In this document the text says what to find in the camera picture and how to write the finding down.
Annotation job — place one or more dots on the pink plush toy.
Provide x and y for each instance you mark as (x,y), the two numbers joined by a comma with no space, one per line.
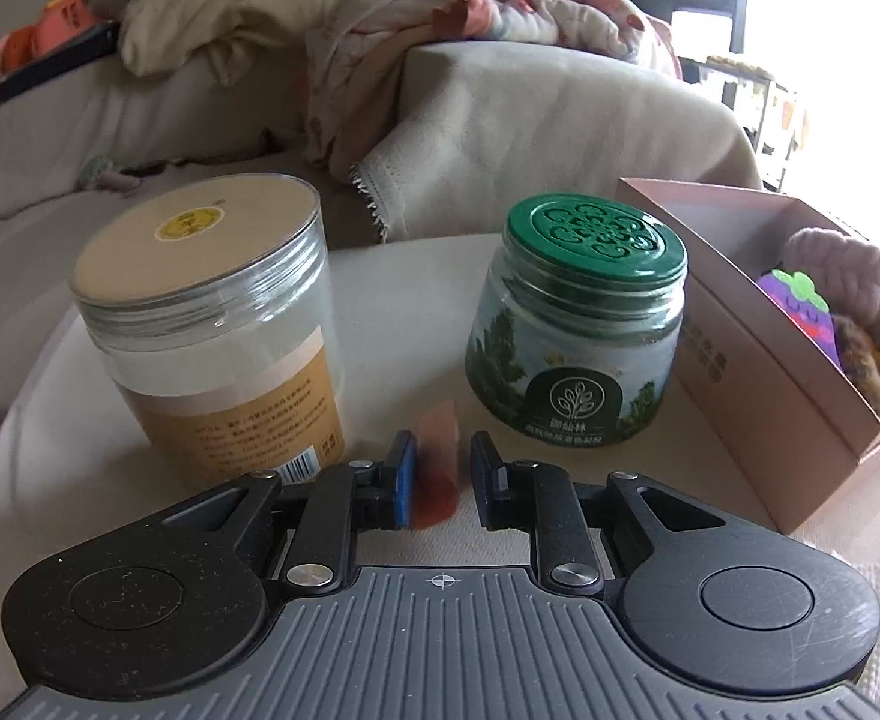
(60,22)

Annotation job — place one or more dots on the pink floral blanket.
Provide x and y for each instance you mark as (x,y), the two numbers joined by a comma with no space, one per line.
(356,57)

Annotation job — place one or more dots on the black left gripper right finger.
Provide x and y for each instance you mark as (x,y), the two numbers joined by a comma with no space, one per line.
(542,501)

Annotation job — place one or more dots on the cream pillow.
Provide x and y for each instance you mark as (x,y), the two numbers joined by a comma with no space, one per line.
(160,36)

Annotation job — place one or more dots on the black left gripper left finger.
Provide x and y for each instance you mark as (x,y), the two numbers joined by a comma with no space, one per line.
(343,501)

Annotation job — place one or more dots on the clear jar beige lid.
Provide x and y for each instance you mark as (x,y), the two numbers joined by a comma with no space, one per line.
(212,309)

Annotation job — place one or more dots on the black flat box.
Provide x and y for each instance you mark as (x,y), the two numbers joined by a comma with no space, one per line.
(96,43)

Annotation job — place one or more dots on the beige sofa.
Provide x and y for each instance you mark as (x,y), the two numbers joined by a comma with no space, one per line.
(476,126)

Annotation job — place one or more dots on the pink cardboard box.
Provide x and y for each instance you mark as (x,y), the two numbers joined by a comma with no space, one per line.
(800,431)

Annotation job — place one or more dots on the green lid glass jar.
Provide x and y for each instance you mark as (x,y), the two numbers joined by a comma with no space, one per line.
(578,322)

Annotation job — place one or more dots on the orange plastic wrapper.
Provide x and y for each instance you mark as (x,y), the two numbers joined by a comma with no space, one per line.
(437,466)

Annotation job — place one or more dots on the purple eggplant sponge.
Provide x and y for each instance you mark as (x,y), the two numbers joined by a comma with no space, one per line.
(795,293)

